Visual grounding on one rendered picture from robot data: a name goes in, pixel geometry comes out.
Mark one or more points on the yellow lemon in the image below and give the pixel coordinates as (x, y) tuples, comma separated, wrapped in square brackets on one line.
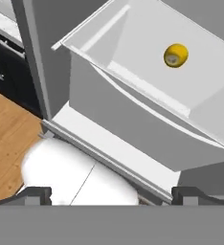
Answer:
[(178, 53)]

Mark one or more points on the white fridge drawer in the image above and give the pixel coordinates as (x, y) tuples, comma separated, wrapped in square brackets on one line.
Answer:
[(142, 105)]

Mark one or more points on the white round object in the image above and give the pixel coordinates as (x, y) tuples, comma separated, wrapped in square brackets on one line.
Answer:
[(62, 172)]

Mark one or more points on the black cupboard run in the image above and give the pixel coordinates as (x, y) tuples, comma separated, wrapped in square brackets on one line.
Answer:
[(11, 83)]

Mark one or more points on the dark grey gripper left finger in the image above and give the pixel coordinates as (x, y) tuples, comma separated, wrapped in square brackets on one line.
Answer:
[(37, 195)]

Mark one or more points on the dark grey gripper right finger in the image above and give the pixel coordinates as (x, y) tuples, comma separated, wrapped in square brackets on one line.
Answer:
[(184, 195)]

